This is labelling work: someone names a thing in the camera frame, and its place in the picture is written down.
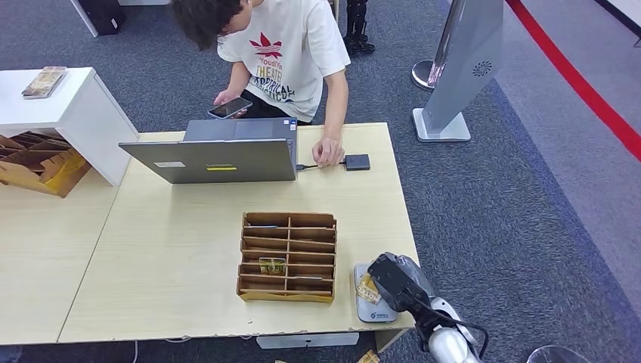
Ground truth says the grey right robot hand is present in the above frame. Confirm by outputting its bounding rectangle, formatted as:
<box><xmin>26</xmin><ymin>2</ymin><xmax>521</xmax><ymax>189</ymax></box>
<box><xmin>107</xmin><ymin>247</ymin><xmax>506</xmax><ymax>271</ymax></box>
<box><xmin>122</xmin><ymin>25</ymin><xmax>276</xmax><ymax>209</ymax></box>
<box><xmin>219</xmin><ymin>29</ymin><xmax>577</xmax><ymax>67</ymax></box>
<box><xmin>371</xmin><ymin>280</ymin><xmax>401</xmax><ymax>314</ymax></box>

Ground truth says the white side table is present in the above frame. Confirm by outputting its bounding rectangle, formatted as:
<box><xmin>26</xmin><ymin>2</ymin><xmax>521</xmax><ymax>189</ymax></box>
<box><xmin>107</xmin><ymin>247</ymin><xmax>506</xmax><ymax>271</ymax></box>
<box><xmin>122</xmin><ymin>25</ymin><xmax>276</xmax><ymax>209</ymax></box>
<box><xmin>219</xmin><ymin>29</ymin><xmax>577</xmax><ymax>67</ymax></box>
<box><xmin>0</xmin><ymin>67</ymin><xmax>140</xmax><ymax>188</ymax></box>

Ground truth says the person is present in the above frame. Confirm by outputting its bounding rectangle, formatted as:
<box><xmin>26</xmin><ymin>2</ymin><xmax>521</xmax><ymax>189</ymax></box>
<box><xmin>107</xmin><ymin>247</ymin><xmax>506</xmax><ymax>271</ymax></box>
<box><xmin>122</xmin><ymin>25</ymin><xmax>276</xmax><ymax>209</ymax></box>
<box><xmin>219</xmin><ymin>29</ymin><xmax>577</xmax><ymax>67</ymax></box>
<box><xmin>172</xmin><ymin>0</ymin><xmax>351</xmax><ymax>168</ymax></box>

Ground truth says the brown cardboard organizer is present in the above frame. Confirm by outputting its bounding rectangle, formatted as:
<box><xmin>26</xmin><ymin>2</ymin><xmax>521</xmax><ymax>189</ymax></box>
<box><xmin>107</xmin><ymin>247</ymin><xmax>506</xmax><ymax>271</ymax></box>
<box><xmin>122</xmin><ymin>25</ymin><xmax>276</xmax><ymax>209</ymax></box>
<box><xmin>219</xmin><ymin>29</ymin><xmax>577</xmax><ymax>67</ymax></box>
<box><xmin>0</xmin><ymin>132</ymin><xmax>92</xmax><ymax>200</ymax></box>

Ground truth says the white card reader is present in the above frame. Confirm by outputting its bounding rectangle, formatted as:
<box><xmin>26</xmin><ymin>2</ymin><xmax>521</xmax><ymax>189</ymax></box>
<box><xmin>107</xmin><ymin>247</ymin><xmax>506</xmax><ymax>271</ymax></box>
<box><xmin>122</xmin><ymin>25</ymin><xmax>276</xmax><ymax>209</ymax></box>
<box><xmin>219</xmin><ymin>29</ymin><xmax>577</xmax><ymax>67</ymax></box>
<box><xmin>354</xmin><ymin>264</ymin><xmax>400</xmax><ymax>324</ymax></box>

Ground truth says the black cabinet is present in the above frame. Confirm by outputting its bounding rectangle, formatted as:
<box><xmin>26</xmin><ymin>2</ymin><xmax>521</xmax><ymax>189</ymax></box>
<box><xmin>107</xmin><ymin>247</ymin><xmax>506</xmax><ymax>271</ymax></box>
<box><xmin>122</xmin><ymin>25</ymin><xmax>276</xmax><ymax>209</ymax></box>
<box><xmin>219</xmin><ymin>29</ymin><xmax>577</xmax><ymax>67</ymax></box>
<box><xmin>75</xmin><ymin>0</ymin><xmax>126</xmax><ymax>36</ymax></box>

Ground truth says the grey kiosk stand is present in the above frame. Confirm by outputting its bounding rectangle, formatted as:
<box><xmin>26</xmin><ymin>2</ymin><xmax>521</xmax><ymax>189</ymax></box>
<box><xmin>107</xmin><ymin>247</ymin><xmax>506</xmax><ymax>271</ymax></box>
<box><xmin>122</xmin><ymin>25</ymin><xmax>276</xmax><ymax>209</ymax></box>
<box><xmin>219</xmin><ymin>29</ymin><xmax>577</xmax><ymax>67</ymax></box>
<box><xmin>411</xmin><ymin>0</ymin><xmax>504</xmax><ymax>143</ymax></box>

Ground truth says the stack of patterned cards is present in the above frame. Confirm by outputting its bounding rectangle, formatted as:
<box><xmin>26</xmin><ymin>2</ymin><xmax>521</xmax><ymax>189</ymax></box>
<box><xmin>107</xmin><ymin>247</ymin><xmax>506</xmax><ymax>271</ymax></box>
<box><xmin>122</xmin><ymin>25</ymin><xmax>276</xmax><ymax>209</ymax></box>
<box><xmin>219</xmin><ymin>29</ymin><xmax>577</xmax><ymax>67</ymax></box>
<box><xmin>21</xmin><ymin>66</ymin><xmax>68</xmax><ymax>100</ymax></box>

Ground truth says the person's left hand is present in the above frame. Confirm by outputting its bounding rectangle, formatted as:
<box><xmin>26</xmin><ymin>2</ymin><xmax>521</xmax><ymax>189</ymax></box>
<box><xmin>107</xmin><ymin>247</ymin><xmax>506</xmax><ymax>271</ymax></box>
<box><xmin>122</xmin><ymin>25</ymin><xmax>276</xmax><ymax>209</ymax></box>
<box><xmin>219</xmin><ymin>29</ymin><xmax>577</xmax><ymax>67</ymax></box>
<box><xmin>311</xmin><ymin>137</ymin><xmax>345</xmax><ymax>168</ymax></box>

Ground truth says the yellow patterned ID card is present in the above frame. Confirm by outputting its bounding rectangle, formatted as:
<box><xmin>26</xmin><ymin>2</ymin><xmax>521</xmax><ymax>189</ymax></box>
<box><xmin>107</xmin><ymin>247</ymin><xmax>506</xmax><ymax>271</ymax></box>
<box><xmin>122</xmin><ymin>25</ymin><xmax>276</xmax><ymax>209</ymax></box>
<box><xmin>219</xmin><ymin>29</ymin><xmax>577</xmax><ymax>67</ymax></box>
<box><xmin>356</xmin><ymin>272</ymin><xmax>382</xmax><ymax>306</ymax></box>

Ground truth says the black smartphone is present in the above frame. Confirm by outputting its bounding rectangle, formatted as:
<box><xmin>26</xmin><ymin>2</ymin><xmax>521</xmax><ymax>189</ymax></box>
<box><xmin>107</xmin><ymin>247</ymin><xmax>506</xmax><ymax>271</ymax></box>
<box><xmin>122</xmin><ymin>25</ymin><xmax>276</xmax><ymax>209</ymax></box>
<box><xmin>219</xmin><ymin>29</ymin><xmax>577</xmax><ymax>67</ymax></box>
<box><xmin>207</xmin><ymin>96</ymin><xmax>254</xmax><ymax>120</ymax></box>

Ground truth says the black tripod stand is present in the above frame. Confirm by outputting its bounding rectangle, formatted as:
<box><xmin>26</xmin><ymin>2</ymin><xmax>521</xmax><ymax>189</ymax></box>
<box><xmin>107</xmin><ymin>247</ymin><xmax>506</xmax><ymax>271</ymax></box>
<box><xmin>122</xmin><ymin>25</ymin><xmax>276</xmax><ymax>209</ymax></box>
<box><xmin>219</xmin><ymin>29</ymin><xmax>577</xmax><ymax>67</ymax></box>
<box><xmin>342</xmin><ymin>0</ymin><xmax>376</xmax><ymax>55</ymax></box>

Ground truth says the chrome stanchion post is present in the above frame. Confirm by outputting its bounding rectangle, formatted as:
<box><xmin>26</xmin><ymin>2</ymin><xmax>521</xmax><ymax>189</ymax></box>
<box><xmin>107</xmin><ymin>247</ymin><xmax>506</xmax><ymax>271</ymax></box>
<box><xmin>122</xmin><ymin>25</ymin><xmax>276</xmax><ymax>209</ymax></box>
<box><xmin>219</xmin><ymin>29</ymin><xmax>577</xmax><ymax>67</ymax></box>
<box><xmin>410</xmin><ymin>0</ymin><xmax>464</xmax><ymax>92</ymax></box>

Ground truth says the small black usb box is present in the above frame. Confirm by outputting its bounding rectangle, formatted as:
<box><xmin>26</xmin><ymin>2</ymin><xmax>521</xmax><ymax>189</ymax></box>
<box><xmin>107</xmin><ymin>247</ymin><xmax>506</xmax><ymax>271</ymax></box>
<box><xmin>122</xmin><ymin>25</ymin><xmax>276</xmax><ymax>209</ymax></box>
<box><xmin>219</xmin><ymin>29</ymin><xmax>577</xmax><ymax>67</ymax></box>
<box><xmin>344</xmin><ymin>154</ymin><xmax>372</xmax><ymax>172</ymax></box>

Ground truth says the yellow green room key card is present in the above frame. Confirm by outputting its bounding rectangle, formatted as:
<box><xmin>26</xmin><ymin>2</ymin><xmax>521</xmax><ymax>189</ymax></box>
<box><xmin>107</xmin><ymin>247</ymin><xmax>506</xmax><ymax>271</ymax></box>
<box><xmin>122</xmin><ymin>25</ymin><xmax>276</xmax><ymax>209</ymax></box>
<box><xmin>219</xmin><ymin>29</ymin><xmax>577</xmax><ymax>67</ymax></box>
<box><xmin>259</xmin><ymin>257</ymin><xmax>287</xmax><ymax>276</ymax></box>

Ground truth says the black usb cable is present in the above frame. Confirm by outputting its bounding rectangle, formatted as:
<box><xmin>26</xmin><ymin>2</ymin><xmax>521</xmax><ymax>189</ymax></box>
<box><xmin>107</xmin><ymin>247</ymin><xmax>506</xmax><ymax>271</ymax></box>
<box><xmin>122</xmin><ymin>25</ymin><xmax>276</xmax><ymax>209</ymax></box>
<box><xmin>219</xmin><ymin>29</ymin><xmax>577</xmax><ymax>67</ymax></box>
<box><xmin>295</xmin><ymin>160</ymin><xmax>346</xmax><ymax>172</ymax></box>

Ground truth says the red barrier belt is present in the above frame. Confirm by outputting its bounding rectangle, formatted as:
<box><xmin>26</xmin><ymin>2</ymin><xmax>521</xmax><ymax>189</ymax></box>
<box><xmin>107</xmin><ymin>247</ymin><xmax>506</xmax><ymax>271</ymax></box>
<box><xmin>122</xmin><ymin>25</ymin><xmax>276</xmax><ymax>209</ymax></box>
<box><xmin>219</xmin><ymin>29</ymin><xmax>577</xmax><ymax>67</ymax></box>
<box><xmin>506</xmin><ymin>0</ymin><xmax>641</xmax><ymax>163</ymax></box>

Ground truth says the wooden slotted card organizer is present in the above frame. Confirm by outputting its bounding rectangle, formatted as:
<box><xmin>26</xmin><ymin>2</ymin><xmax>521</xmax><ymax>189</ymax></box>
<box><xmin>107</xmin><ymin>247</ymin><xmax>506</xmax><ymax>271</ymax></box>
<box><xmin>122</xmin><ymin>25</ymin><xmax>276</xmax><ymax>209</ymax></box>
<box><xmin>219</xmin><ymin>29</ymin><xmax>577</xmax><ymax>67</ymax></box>
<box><xmin>236</xmin><ymin>212</ymin><xmax>337</xmax><ymax>304</ymax></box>

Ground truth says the person's right hand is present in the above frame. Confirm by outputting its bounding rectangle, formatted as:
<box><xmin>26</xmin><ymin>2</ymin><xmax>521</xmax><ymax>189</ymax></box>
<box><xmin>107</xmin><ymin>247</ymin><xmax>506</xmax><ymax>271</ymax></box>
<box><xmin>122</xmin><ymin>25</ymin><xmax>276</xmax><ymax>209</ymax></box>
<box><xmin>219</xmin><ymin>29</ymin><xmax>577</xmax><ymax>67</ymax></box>
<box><xmin>214</xmin><ymin>88</ymin><xmax>246</xmax><ymax>106</ymax></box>

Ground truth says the grey laptop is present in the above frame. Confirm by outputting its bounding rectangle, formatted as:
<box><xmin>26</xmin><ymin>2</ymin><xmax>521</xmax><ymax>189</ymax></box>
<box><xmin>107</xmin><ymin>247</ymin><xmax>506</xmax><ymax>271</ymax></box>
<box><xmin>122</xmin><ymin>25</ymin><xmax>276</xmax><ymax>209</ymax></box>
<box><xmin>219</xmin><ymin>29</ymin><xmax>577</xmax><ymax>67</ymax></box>
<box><xmin>118</xmin><ymin>118</ymin><xmax>299</xmax><ymax>185</ymax></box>

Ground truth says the clear round glass object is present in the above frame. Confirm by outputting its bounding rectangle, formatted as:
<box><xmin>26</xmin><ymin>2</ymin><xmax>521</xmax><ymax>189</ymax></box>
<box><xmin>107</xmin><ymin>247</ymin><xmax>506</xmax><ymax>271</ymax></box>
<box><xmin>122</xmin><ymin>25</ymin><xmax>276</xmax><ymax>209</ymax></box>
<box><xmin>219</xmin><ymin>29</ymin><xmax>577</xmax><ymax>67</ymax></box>
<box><xmin>525</xmin><ymin>344</ymin><xmax>594</xmax><ymax>363</ymax></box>

